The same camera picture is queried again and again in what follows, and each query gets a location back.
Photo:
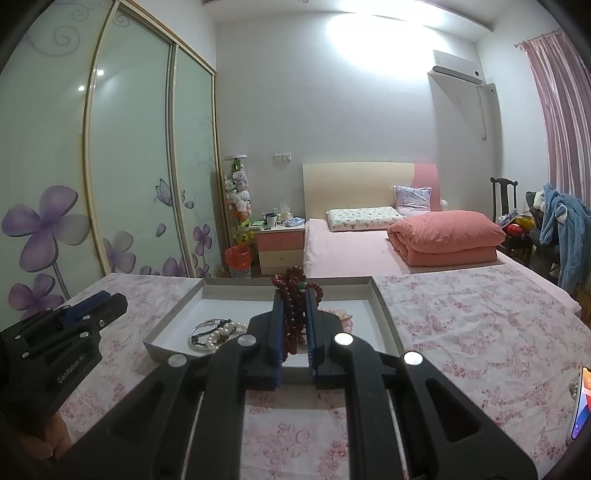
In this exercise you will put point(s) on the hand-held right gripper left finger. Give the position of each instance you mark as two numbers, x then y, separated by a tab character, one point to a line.
276	332

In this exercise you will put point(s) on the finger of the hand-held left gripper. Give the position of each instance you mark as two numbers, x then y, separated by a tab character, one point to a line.
85	308
111	308

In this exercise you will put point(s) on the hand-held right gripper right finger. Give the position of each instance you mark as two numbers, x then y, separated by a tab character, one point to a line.
311	332

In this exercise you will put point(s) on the grey cardboard box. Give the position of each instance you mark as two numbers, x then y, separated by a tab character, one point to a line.
184	318

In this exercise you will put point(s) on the person's left hand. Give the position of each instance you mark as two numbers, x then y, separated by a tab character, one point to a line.
59	438

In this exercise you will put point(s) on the thin silver bangle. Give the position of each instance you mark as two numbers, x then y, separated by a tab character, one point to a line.
196	344

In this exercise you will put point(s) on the pink nightstand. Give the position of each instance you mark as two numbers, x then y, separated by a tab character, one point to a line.
279	251

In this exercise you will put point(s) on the red trash bin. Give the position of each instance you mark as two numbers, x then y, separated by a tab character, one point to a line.
238	261

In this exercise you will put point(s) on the pink bed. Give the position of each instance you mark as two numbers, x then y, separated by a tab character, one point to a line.
346	251

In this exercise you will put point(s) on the blue cloth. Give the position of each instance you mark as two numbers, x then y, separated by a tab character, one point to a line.
293	222

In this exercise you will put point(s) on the white mug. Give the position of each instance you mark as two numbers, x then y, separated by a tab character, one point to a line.
270	220

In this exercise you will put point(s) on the tissue box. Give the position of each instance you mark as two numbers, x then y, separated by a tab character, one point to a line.
286	212

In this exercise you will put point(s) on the patterned white pillow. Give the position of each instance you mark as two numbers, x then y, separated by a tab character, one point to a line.
364	219

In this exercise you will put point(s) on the column of plush toys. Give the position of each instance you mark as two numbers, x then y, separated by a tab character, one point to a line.
238	198

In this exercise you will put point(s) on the flower printed sliding wardrobe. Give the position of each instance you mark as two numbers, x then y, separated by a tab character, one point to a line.
129	161

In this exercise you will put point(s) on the cream pink headboard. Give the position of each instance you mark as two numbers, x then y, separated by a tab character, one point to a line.
355	184

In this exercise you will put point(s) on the folded pink quilt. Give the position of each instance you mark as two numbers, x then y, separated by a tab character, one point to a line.
448	237

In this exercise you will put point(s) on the purple floral pillow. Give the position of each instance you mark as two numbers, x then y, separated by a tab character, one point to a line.
412	199

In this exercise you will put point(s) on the dark wooden chair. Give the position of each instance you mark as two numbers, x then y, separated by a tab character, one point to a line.
503	198

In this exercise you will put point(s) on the colourful pile on chair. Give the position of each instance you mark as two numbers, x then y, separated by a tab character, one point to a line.
519	225

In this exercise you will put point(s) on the white grey plush toy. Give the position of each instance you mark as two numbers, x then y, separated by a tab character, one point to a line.
536	201

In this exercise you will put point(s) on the blue robe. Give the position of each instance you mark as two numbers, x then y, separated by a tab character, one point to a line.
568	230

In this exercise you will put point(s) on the smartphone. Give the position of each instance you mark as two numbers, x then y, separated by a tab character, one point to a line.
582	406

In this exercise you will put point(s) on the white pipe cover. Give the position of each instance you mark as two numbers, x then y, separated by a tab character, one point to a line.
485	110

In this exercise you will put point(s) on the white air conditioner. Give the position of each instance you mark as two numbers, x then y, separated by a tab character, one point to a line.
455	67

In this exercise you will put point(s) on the pink striped curtain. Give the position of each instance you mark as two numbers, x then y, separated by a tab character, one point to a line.
563	115

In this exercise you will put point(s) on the wall light switch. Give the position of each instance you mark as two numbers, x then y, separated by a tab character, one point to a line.
282	157

